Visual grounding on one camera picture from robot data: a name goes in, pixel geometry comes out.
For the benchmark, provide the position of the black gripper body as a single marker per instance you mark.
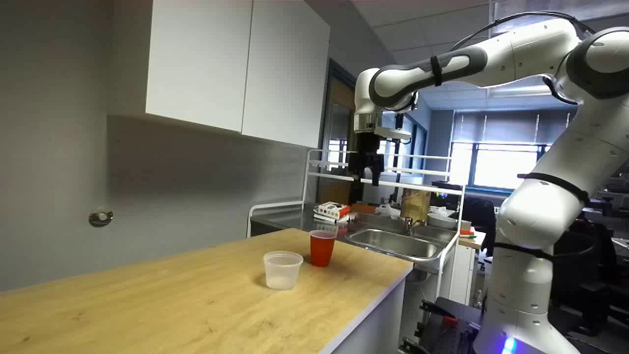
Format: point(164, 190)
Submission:
point(364, 151)

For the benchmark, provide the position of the red plastic cup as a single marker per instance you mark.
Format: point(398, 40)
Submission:
point(321, 251)

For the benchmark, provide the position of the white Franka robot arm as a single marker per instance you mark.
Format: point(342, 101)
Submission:
point(537, 210)

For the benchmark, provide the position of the red white cardboard box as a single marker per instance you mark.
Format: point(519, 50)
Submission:
point(333, 211)

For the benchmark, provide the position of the brown paper bag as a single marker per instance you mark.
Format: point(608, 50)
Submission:
point(415, 208)

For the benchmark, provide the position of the stainless steel sink counter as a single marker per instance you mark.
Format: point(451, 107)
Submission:
point(394, 245)

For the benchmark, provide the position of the window with blinds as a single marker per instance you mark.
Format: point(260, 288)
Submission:
point(504, 164)

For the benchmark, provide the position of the white counter base cabinet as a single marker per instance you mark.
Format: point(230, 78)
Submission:
point(374, 328)

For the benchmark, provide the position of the black red clamp device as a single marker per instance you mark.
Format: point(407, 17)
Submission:
point(445, 326)

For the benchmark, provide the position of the glazed door with dark frame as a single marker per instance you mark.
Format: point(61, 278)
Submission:
point(337, 125)

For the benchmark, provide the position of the white tube rail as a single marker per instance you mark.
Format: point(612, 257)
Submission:
point(276, 204)

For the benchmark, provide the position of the white wall cabinet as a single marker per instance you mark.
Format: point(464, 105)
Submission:
point(217, 66)

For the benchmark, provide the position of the round wall knob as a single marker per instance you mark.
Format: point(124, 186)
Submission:
point(101, 217)

